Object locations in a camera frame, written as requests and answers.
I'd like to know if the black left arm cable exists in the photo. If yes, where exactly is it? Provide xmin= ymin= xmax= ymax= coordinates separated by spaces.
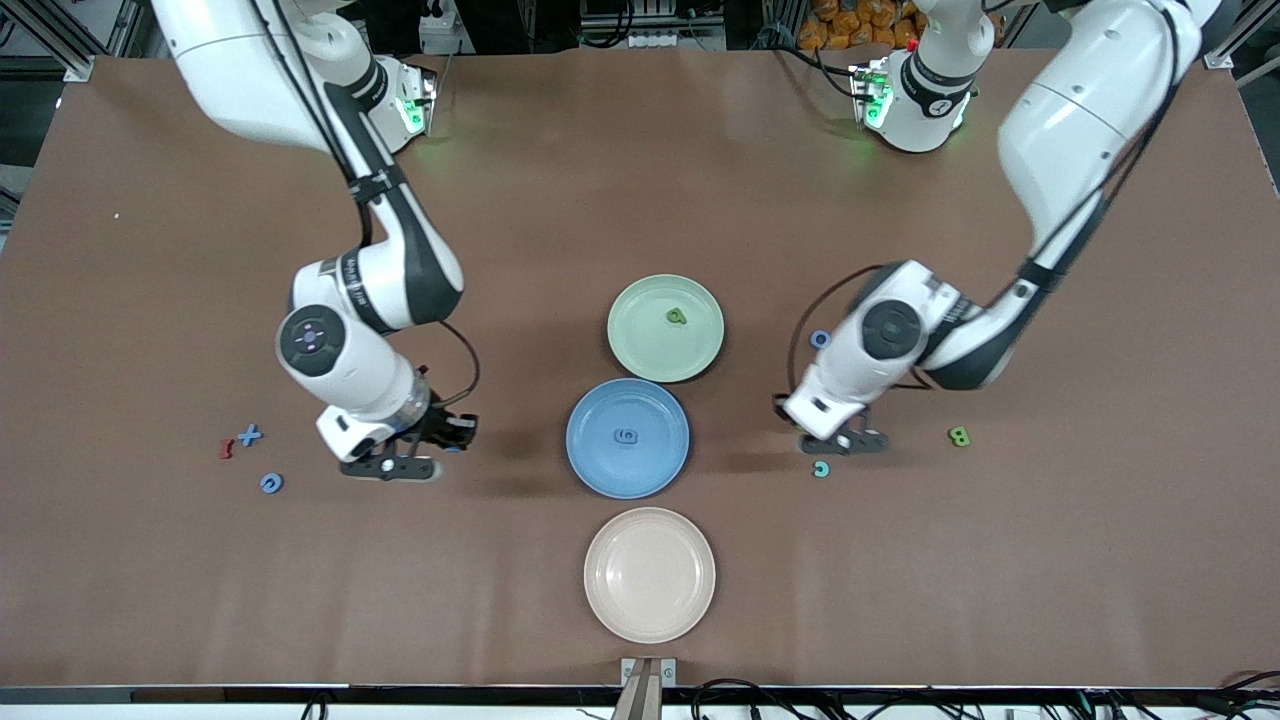
xmin=787 ymin=0 xmax=1206 ymax=397

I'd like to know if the orange packaged goods pile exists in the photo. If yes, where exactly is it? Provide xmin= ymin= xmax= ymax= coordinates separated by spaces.
xmin=798 ymin=0 xmax=923 ymax=51

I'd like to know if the light green round plate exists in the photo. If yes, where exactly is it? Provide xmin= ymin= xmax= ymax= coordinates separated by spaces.
xmin=607 ymin=274 xmax=725 ymax=384

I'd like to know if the blue round plate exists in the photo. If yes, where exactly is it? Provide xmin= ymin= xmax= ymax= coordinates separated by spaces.
xmin=565 ymin=378 xmax=691 ymax=500

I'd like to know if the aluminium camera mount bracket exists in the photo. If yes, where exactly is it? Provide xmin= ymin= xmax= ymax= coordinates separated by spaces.
xmin=620 ymin=657 xmax=678 ymax=720

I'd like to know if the white power strip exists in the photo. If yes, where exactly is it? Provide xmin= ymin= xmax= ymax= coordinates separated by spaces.
xmin=628 ymin=30 xmax=724 ymax=50

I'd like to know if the brown table cover mat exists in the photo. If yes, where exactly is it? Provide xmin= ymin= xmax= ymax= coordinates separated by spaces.
xmin=0 ymin=45 xmax=1280 ymax=691

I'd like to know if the beige round plate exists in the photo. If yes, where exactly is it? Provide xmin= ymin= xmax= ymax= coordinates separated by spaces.
xmin=583 ymin=507 xmax=717 ymax=645

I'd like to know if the aluminium frame post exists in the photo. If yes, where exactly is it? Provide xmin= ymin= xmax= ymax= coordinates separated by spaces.
xmin=0 ymin=0 xmax=96 ymax=83
xmin=1205 ymin=0 xmax=1280 ymax=71

